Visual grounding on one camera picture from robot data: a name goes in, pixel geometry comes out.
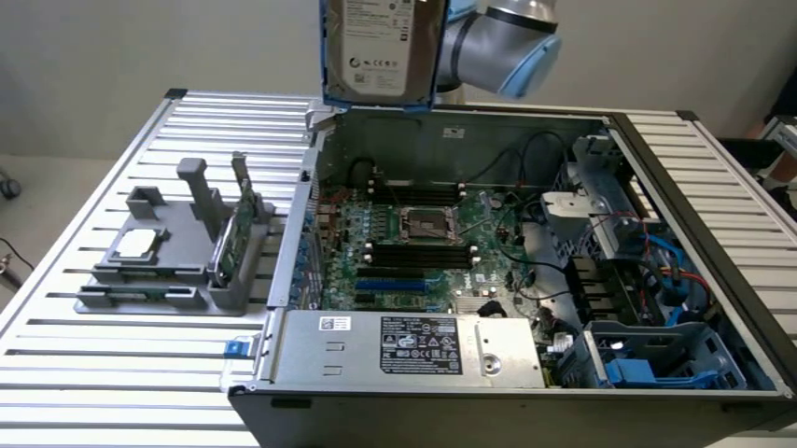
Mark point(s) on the silver CPU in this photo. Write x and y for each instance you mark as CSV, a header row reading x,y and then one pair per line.
x,y
141,243

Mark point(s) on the white and blue equipment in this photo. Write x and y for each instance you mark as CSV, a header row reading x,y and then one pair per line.
x,y
782,140

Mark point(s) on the metal drive cage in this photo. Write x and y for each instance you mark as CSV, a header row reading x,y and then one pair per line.
x,y
607,196

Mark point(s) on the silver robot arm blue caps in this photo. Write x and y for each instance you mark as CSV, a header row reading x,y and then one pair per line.
x,y
499,46

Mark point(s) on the blue case latch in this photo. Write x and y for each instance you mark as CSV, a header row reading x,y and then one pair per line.
x,y
236,348

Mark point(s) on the green motherboard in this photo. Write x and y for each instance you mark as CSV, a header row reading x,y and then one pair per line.
x,y
487,219

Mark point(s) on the silver power supply unit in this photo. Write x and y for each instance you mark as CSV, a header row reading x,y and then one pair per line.
x,y
361,354

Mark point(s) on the grey parts rack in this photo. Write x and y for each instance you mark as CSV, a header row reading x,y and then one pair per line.
x,y
181,224

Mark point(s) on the green graphics card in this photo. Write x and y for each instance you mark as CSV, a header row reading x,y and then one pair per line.
x,y
240,224

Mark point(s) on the open black PC case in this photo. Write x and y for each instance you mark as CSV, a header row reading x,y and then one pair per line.
x,y
499,420

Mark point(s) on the black RAM slot bank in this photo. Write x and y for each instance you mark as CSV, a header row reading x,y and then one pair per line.
x,y
421,189
424,254

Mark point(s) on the black caster wheel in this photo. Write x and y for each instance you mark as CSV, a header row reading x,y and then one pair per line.
x,y
10,188

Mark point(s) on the hard disk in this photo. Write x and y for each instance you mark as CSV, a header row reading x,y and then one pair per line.
x,y
380,51

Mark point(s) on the CPU socket metal frame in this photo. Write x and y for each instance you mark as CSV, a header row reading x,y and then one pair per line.
x,y
431,225

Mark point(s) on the grey disk bay blue latch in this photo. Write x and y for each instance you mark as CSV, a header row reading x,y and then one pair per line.
x,y
660,354

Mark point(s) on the black table corner cap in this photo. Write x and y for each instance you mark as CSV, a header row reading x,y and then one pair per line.
x,y
177,93
690,116

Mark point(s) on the green RAM stick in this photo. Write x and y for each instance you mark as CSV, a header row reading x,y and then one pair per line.
x,y
162,276

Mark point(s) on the black expansion slot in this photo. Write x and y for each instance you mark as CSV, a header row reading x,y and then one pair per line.
x,y
389,273

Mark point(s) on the white plastic bracket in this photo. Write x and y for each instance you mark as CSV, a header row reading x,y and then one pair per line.
x,y
564,204

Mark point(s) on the blue expansion slot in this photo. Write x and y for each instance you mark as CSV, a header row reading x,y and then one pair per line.
x,y
389,284

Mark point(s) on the silver chipset heatsink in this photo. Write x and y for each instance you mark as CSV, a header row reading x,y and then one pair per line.
x,y
476,307

